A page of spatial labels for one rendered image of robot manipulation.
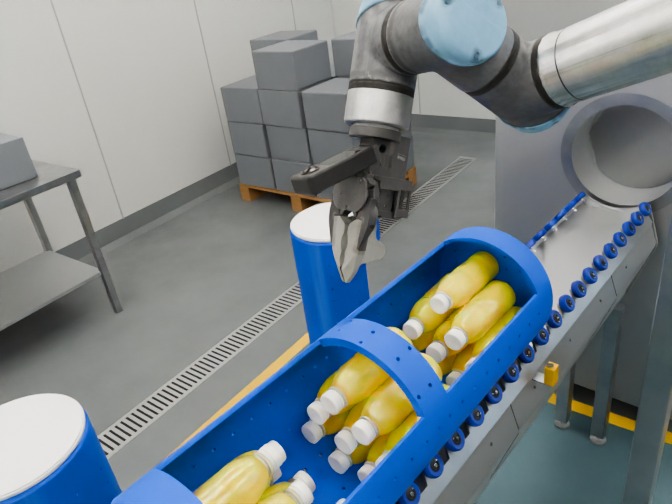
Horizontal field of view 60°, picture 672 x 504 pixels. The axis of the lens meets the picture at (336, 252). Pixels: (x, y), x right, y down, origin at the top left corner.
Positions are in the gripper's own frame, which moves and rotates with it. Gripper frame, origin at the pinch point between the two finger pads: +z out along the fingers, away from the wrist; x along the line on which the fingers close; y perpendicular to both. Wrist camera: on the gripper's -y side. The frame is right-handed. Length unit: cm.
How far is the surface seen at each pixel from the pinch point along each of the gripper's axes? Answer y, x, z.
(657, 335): 84, -5, 10
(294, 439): 10.9, 21.7, 35.3
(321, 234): 51, 80, 2
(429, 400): 19.4, -1.7, 19.7
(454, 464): 36, 5, 37
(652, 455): 100, -3, 41
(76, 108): 37, 369, -43
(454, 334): 35.8, 9.5, 12.6
